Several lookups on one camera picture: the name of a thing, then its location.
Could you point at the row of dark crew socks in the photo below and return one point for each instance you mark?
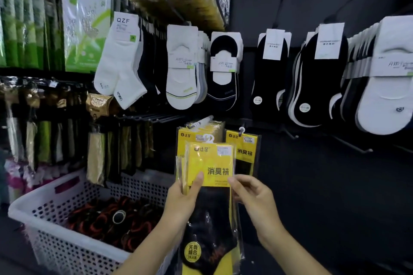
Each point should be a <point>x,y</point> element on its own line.
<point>151,59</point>

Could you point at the person's left forearm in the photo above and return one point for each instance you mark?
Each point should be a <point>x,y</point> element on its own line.
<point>151,249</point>

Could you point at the person's right forearm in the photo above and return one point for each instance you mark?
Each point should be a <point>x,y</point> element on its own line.
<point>292,257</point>

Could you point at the pile of pink items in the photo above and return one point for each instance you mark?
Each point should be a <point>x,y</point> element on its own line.
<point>19,178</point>

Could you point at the yellow black sock packet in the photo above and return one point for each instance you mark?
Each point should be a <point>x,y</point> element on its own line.
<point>211,162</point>

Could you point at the white green leaf packets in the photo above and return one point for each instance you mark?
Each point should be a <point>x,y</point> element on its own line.
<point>85,26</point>

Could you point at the white perforated plastic basket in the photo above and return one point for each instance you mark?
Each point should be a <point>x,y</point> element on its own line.
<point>51,220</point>

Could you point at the black metal display hook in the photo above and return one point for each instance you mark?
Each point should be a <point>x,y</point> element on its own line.
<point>280,7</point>
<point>343,4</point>
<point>353,145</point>

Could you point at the person's left thumb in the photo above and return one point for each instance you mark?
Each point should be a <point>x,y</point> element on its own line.
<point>197,183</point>

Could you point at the black liner socks white card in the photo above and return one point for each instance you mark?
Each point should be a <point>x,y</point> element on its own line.
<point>222,91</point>

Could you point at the person's right hand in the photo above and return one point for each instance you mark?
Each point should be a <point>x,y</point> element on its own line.
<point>258,202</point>

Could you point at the black socks with white label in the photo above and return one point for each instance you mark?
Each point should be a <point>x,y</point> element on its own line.
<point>267,84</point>

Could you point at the yellow sock packet bundle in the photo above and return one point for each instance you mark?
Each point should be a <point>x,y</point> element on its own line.
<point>179,171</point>

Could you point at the person's right thumb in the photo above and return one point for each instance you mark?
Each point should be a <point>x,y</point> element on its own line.
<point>237,189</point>

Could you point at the hanging row of yellow packets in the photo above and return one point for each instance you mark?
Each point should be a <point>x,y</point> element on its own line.
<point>200,131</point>

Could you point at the white crew socks pair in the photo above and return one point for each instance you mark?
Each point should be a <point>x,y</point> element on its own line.
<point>117,62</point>

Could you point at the row of white liner socks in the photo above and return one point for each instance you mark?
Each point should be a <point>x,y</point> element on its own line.
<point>182,84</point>

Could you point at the row of green packets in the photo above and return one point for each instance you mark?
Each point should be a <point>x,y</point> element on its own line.
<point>22,33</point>

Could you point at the person's left hand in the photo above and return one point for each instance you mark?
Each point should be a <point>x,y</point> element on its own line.
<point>179,200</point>

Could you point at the row of black white socks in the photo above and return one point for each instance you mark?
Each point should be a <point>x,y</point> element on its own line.
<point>317,91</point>

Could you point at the row of gold topped packets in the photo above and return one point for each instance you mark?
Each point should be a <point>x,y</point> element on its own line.
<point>32,129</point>

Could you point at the hanging yellow sock packet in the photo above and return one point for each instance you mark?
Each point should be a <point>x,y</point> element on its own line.
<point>242,149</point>

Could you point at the pile of black red socks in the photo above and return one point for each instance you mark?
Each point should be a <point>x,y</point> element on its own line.
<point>109,220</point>

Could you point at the large row white liner socks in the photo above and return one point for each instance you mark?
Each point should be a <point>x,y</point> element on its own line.
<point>384,107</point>

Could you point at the gold foil bag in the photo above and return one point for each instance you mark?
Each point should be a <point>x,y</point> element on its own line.
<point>98,104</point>

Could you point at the row of beige insole packets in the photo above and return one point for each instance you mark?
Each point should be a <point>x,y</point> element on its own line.
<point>96,155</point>

